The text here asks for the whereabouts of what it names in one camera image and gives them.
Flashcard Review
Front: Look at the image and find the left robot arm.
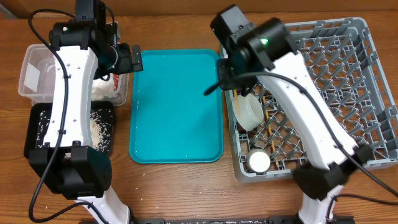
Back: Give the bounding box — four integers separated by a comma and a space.
27, 1, 143, 223

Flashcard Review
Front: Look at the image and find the white napkin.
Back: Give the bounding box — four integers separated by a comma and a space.
91, 78, 114, 101

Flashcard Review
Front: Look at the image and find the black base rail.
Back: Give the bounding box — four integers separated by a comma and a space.
79, 214, 355, 224

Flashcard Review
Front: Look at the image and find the red snack wrapper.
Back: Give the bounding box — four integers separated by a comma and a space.
113, 74, 119, 91

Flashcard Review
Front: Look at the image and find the black plastic tray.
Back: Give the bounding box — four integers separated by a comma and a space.
24, 101, 115, 159

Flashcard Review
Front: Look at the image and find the wooden chopstick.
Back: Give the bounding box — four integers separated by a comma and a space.
262, 96, 279, 170
233, 90, 240, 120

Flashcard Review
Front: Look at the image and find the grey dishwasher rack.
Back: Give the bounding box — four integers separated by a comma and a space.
225, 17, 397, 183

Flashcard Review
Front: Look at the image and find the clear plastic bin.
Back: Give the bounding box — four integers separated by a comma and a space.
18, 44, 129, 106

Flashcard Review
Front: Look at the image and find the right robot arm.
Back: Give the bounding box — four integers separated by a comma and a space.
210, 5, 373, 223

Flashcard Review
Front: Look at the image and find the small white cup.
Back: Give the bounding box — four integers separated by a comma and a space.
246, 149, 271, 173

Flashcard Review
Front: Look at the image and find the pale green shallow bowl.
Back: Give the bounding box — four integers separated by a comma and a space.
232, 93, 264, 131

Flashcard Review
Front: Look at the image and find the spilled rice pile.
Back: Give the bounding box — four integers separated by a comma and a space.
35, 108, 114, 155

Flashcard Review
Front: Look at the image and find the teal serving tray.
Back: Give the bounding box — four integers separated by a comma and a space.
129, 49, 224, 164

